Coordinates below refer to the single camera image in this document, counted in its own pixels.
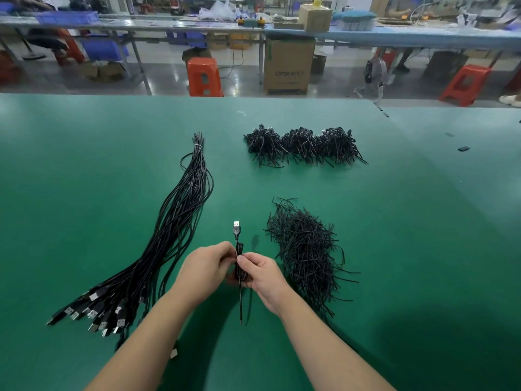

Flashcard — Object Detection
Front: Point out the person's right hand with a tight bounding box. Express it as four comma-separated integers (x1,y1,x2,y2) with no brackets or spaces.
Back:
226,252,294,321

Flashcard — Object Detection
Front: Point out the person's left hand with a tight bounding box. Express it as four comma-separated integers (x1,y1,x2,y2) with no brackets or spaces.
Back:
171,241,239,307

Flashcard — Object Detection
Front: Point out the black usb cable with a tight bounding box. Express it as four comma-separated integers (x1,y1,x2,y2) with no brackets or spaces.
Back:
232,221,246,326

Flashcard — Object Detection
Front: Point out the person's right forearm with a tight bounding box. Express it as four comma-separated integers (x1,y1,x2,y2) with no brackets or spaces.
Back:
280,292,396,391

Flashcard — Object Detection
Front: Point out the person's left forearm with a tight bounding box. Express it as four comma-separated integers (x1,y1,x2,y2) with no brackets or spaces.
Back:
85,284,196,391

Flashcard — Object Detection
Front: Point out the pile of black twist ties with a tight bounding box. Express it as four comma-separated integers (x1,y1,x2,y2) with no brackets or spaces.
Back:
263,197,361,319

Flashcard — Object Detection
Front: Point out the orange plastic stool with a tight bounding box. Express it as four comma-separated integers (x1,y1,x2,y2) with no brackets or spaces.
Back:
374,48,397,71
186,57,224,97
438,64,492,108

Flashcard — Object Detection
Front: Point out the large brown cardboard box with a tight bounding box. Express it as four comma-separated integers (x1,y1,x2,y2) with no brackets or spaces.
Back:
263,36,316,95

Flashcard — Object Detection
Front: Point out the open brown cardboard box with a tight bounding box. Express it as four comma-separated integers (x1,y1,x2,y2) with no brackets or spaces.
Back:
79,61,127,83

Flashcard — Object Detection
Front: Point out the long grey workbench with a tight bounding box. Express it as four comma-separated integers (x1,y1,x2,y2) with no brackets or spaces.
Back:
0,14,521,96

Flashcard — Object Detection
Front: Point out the blue plastic crate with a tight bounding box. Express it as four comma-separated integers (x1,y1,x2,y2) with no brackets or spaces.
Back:
80,38,130,61

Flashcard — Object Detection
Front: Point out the clear plastic bag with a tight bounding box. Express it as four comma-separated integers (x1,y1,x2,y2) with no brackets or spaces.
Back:
198,0,237,21

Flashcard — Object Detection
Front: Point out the small brown cardboard box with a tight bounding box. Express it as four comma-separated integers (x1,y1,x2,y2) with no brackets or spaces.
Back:
297,4,333,33

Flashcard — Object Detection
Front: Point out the blue covered stack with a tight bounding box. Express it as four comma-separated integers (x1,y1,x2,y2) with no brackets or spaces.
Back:
332,10,377,32

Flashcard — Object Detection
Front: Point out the blue plastic bin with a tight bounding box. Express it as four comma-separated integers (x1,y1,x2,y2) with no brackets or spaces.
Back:
37,11,100,26

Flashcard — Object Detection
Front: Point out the bundle of long black usb cables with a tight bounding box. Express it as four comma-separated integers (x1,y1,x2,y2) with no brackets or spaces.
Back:
46,132,214,352

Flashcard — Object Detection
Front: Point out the row of coiled black cables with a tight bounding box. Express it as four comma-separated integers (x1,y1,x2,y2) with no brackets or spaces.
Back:
243,124,368,168

